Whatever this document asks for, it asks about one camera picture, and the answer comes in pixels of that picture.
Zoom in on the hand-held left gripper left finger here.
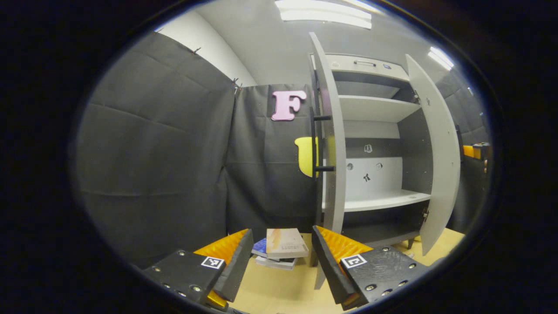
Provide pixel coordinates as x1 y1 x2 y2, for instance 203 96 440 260
143 229 255 312

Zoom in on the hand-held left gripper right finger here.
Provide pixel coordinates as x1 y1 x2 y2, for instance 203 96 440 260
311 225 431 312

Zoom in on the grey cabinet door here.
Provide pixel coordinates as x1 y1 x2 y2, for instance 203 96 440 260
405 54 463 256
308 32 347 290

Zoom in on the grey cabinet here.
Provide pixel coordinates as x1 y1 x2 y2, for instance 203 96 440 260
312 53 432 250

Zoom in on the grey cabinet drawer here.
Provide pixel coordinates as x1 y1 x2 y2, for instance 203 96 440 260
325 53 410 82

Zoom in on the blue book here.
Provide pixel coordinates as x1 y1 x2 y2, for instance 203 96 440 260
252 238 269 259

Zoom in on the white book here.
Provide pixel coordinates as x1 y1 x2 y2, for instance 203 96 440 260
255 256 299 270

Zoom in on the beige book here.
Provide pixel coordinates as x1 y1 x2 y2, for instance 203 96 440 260
266 228 310 259

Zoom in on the quilted black backdrop cloth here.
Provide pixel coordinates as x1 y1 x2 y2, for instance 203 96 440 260
436 72 491 234
74 31 236 269

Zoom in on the smooth black backdrop cloth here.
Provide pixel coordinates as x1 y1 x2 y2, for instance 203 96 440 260
225 84 321 238

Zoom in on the small ceiling light panel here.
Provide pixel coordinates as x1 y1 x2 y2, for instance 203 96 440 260
427 46 455 71

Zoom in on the large ceiling light panel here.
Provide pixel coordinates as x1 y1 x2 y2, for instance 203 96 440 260
275 0 372 30

